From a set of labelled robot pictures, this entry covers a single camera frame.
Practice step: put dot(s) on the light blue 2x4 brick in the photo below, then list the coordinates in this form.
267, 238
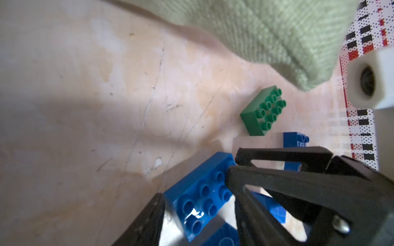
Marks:
226, 235

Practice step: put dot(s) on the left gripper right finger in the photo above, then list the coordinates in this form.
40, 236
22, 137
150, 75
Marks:
345, 202

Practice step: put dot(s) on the blue 2x4 lego brick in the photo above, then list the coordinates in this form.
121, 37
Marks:
196, 199

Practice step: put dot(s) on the small blue 2x2 brick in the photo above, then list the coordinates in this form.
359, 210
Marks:
275, 209

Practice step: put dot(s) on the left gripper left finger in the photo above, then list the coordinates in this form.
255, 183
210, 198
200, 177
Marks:
146, 228

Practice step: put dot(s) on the green square cushion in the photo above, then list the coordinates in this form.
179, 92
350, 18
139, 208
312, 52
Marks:
301, 40

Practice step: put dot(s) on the green 2x4 lego brick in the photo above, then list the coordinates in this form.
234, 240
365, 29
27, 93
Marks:
263, 111

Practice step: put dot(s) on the blue 2x2 brick upper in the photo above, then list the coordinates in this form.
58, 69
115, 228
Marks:
292, 140

